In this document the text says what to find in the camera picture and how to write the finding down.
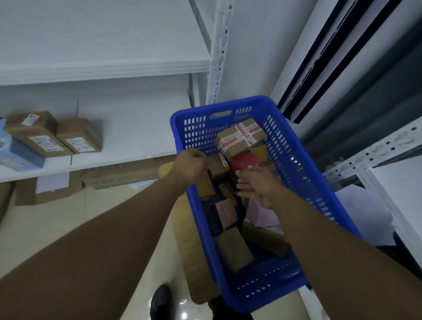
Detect person's right hand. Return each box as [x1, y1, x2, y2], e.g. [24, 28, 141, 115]
[236, 166, 284, 210]

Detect person's left hand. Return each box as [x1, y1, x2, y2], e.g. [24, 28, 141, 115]
[170, 148, 209, 192]

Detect small red box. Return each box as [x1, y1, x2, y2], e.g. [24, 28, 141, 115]
[228, 151, 262, 177]

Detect blue plastic crate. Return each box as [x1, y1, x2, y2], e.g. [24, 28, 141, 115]
[170, 95, 363, 314]

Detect pile of parcels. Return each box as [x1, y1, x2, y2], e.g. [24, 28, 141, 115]
[197, 118, 291, 273]

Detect white metal shelf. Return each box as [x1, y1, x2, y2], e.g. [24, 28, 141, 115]
[298, 117, 422, 320]
[0, 0, 236, 184]

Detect brown parcel marked 1-3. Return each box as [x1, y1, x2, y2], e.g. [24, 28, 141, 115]
[56, 118, 103, 155]

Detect bottom-shelf brown parcels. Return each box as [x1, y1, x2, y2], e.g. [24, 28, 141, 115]
[3, 111, 75, 158]

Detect light blue box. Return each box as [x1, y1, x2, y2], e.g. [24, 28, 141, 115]
[0, 119, 45, 172]

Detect person's right forearm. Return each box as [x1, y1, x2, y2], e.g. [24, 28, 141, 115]
[273, 191, 422, 320]

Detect person's left forearm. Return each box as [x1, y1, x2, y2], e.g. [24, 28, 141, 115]
[0, 175, 189, 320]

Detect flattened brown cardboard sheet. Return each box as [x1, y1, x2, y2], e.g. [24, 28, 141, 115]
[82, 155, 177, 189]

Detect person's right leg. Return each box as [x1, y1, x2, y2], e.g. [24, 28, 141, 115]
[207, 296, 255, 320]

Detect person's left shoe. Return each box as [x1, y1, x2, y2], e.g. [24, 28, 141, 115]
[150, 285, 173, 320]

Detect torn brown cardboard sheet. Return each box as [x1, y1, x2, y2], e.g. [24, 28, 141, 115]
[15, 171, 84, 207]

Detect small white paper scrap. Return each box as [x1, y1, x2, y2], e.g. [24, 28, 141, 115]
[130, 179, 157, 190]

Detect small wooden table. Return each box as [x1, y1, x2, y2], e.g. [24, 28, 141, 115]
[158, 161, 221, 305]

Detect white standing air conditioner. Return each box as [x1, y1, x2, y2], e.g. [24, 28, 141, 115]
[270, 0, 404, 136]

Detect black bag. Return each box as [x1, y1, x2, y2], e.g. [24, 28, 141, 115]
[379, 230, 422, 271]

